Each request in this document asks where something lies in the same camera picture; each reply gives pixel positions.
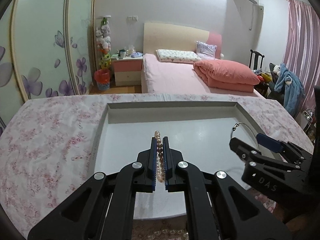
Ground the pink pearl bracelet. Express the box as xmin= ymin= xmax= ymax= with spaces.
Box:
xmin=154 ymin=130 xmax=166 ymax=183

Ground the silver bangle bracelet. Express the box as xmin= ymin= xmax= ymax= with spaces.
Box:
xmin=230 ymin=121 xmax=261 ymax=151

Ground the grey shallow tray box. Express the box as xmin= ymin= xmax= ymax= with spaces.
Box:
xmin=88 ymin=101 xmax=263 ymax=220

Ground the blue hanging garment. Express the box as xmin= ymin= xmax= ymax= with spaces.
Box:
xmin=274 ymin=63 xmax=305 ymax=117

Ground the folded salmon duvet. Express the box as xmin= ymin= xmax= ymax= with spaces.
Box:
xmin=193 ymin=60 xmax=260 ymax=93

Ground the bed with pink sheet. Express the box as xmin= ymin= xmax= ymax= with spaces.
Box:
xmin=141 ymin=54 xmax=263 ymax=98

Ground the dark wooden chair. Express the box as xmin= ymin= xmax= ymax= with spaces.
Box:
xmin=249 ymin=49 xmax=265 ymax=70

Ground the pink and cream nightstand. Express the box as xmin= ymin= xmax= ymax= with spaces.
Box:
xmin=112 ymin=56 xmax=143 ymax=86

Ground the red bin with bag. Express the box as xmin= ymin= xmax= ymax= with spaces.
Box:
xmin=94 ymin=69 xmax=111 ymax=91

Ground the pink curtain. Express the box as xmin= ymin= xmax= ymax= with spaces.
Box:
xmin=283 ymin=0 xmax=319 ymax=107

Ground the floral white pillow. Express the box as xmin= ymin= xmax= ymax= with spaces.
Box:
xmin=156 ymin=49 xmax=201 ymax=64

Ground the purple patterned pillow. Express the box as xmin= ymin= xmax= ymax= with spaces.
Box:
xmin=196 ymin=41 xmax=217 ymax=60

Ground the white mug on nightstand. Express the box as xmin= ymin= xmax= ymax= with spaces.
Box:
xmin=119 ymin=49 xmax=126 ymax=58

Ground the cream and pink headboard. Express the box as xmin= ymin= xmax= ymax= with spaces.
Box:
xmin=143 ymin=22 xmax=222 ymax=59

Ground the white air conditioner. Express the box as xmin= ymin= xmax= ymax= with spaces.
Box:
xmin=224 ymin=0 xmax=264 ymax=56

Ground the hanging stuffed toys column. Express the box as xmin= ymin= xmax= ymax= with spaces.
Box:
xmin=95 ymin=15 xmax=111 ymax=69

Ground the floral sliding wardrobe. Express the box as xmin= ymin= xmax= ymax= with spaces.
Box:
xmin=1 ymin=0 xmax=93 ymax=129

